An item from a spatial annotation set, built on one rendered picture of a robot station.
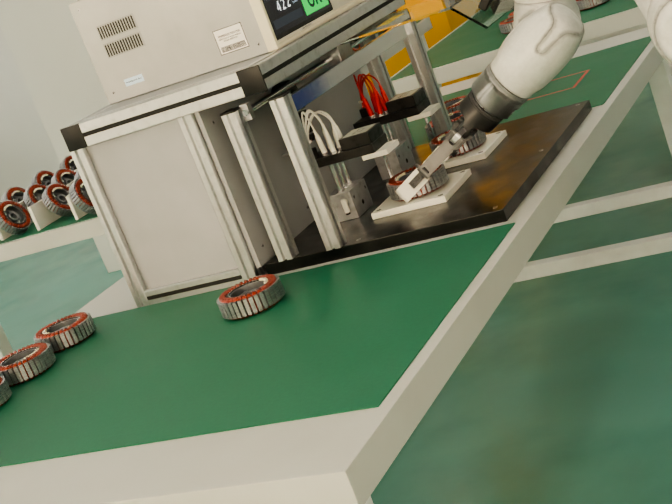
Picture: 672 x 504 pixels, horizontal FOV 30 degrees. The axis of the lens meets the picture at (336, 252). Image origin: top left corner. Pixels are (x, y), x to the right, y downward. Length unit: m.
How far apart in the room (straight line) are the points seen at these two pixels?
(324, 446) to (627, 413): 1.65
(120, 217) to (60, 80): 4.06
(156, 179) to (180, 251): 0.14
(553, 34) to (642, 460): 1.08
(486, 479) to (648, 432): 0.38
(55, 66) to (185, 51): 4.09
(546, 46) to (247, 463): 0.94
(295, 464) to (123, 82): 1.15
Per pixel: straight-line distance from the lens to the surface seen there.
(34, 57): 6.46
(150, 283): 2.39
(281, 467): 1.46
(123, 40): 2.40
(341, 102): 2.67
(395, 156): 2.54
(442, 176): 2.27
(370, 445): 1.44
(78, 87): 6.36
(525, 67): 2.13
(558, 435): 3.03
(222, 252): 2.28
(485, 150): 2.44
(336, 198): 2.34
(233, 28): 2.27
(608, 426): 3.00
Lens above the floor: 1.30
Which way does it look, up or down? 14 degrees down
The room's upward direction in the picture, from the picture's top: 21 degrees counter-clockwise
